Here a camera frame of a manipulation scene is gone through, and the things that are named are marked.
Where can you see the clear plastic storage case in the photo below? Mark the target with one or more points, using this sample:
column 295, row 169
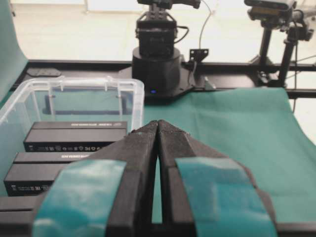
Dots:
column 65, row 99

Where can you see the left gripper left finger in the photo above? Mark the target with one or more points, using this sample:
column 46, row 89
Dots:
column 108, row 194

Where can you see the black table frame rail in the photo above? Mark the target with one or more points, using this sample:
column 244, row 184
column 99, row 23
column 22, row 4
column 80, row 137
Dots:
column 224, row 76

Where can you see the black RealSense D415 box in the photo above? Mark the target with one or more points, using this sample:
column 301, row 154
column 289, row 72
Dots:
column 32, row 173

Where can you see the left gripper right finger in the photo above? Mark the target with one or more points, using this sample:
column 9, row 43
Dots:
column 207, row 194

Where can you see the small black mounting bracket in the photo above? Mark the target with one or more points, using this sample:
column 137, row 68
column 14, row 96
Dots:
column 198, row 55

